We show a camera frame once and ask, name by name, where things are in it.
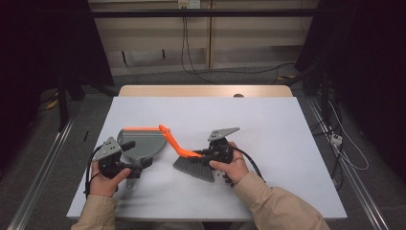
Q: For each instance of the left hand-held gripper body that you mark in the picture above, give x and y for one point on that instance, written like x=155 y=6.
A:
x=108 y=148

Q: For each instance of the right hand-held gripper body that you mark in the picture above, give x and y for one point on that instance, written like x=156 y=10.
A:
x=220 y=151

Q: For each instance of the orange brush with grey bristles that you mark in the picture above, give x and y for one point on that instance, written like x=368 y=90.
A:
x=194 y=167

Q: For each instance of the grey dustpan with orange edge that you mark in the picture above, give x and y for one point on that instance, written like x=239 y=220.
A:
x=145 y=142

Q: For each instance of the person's right hand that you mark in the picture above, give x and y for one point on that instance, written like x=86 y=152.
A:
x=237 y=166

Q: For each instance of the person's left hand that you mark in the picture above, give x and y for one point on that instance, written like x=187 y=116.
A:
x=103 y=187

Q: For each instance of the light wooden table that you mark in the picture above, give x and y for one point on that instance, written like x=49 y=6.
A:
x=204 y=91

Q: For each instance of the black metal stand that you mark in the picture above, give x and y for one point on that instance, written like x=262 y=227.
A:
x=62 y=105

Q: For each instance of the yellow floor tape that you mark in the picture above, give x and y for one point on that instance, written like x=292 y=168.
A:
x=52 y=103
x=286 y=77

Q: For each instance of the dark curtain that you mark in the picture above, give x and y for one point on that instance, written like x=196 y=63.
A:
x=32 y=48
x=367 y=48

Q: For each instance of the black horizontal bar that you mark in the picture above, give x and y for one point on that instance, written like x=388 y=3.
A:
x=204 y=12

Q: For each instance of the metal floor rail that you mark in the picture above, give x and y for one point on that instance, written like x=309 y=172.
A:
x=372 y=207
x=41 y=177

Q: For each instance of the black wall clip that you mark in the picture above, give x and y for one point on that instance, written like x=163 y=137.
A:
x=124 y=59
x=163 y=53

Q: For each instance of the white wall socket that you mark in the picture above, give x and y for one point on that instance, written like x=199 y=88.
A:
x=189 y=4

